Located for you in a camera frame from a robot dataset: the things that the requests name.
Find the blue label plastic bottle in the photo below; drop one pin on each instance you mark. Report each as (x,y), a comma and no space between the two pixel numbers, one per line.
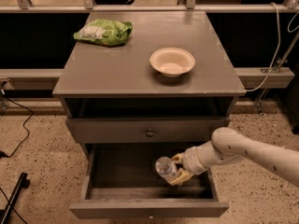
(166,169)

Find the black stand leg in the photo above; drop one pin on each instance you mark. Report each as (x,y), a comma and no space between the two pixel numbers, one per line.
(22,183)

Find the metal railing frame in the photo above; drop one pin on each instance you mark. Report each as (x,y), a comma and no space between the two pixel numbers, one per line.
(89,6)

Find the round upper drawer knob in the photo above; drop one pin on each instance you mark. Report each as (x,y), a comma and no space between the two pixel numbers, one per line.
(149,133)

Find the open lower grey drawer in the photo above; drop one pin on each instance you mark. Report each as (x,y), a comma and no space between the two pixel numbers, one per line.
(121,182)

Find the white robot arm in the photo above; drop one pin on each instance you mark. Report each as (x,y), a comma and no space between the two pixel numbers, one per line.
(227,145)

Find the white paper bowl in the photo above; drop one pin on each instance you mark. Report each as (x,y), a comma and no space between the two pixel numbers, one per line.
(172,62)

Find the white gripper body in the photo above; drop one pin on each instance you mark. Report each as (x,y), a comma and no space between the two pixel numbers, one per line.
(190,161)

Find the closed upper grey drawer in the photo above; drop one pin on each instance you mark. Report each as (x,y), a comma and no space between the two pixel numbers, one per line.
(95,131)

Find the grey wooden drawer cabinet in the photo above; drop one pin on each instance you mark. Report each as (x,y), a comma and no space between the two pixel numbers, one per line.
(119,83)

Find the green chip bag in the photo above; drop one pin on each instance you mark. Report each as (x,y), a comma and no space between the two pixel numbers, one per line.
(105,32)

